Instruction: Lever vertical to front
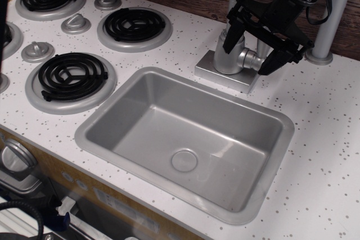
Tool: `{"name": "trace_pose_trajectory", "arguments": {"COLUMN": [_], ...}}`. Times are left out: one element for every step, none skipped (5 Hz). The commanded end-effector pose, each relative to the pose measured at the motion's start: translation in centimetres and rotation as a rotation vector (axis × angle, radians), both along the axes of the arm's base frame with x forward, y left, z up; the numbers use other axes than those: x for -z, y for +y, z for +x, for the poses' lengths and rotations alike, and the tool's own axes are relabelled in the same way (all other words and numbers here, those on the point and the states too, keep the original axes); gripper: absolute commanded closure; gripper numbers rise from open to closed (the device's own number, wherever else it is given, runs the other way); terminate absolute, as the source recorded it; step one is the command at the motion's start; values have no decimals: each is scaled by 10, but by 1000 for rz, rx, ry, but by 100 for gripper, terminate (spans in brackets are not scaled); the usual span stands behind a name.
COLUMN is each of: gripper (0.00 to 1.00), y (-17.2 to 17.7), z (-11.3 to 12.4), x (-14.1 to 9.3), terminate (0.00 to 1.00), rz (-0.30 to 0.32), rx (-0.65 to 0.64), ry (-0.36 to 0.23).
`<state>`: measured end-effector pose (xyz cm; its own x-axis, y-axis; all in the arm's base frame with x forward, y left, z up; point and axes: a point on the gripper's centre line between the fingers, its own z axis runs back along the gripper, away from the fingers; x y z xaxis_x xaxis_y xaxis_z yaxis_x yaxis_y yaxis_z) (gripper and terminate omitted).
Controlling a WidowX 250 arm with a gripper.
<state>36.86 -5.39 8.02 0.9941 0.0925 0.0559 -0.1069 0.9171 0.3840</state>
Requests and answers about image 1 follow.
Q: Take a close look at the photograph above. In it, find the silver stove knob edge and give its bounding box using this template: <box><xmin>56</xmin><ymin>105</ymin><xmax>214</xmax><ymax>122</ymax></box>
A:
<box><xmin>0</xmin><ymin>73</ymin><xmax>10</xmax><ymax>93</ymax></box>

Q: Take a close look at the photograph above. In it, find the left edge stove burner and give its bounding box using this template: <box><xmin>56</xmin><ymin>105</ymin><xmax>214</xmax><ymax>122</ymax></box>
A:
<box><xmin>2</xmin><ymin>21</ymin><xmax>23</xmax><ymax>60</ymax></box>

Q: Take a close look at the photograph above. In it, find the silver stove knob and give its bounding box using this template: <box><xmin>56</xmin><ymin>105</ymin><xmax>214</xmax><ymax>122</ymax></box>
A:
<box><xmin>94</xmin><ymin>0</ymin><xmax>122</xmax><ymax>11</ymax></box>
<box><xmin>61</xmin><ymin>13</ymin><xmax>91</xmax><ymax>35</ymax></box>
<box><xmin>21</xmin><ymin>42</ymin><xmax>55</xmax><ymax>63</ymax></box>

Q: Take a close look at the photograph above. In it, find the silver right support post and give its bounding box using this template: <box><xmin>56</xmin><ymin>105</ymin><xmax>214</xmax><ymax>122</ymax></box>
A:
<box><xmin>305</xmin><ymin>0</ymin><xmax>348</xmax><ymax>66</ymax></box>

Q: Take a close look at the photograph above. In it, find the silver oven dial knob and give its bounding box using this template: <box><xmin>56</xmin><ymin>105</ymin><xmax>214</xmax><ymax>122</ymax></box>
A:
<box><xmin>1</xmin><ymin>139</ymin><xmax>37</xmax><ymax>181</ymax></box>

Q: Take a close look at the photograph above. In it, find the silver stove knob front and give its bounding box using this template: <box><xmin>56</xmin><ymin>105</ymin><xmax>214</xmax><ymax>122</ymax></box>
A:
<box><xmin>21</xmin><ymin>42</ymin><xmax>55</xmax><ymax>63</ymax></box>

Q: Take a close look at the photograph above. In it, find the silver stove knob middle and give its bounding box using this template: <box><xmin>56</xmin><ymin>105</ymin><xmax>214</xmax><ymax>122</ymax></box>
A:
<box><xmin>61</xmin><ymin>13</ymin><xmax>91</xmax><ymax>35</ymax></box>

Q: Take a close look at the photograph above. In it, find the silver toy faucet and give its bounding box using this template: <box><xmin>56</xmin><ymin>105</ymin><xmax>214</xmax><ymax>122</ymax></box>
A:
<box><xmin>194</xmin><ymin>0</ymin><xmax>259</xmax><ymax>95</ymax></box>

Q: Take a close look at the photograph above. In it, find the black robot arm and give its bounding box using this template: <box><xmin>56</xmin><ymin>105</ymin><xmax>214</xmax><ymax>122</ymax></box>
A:
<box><xmin>223</xmin><ymin>0</ymin><xmax>332</xmax><ymax>75</ymax></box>

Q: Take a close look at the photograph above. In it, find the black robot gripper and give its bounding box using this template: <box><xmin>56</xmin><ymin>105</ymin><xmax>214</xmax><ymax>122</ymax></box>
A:
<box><xmin>223</xmin><ymin>0</ymin><xmax>314</xmax><ymax>75</ymax></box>

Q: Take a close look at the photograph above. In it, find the silver stove knob back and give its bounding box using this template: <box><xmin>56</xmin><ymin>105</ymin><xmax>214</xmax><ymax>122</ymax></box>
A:
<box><xmin>94</xmin><ymin>0</ymin><xmax>122</xmax><ymax>11</ymax></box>

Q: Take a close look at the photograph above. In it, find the black cable bottom left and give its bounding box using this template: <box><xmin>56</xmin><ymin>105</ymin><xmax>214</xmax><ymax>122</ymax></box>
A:
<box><xmin>0</xmin><ymin>199</ymin><xmax>46</xmax><ymax>237</ymax></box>

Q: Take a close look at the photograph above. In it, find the silver faucet lever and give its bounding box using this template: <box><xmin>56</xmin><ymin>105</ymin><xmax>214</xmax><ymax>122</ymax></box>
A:
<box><xmin>237</xmin><ymin>38</ymin><xmax>271</xmax><ymax>71</ymax></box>

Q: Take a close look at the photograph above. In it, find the back left stove burner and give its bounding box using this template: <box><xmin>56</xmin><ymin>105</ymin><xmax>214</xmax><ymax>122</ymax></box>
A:
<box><xmin>15</xmin><ymin>0</ymin><xmax>86</xmax><ymax>21</ymax></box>

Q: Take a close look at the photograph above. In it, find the front right stove burner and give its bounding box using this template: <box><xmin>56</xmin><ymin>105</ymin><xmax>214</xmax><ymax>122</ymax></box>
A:
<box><xmin>25</xmin><ymin>52</ymin><xmax>117</xmax><ymax>115</ymax></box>

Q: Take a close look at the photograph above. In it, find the grey toy sink basin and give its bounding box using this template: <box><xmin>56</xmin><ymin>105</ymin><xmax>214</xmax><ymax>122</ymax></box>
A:
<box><xmin>75</xmin><ymin>67</ymin><xmax>295</xmax><ymax>225</ymax></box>

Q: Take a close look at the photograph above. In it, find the back right stove burner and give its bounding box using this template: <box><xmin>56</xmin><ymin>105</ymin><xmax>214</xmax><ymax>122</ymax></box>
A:
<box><xmin>97</xmin><ymin>7</ymin><xmax>173</xmax><ymax>53</ymax></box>

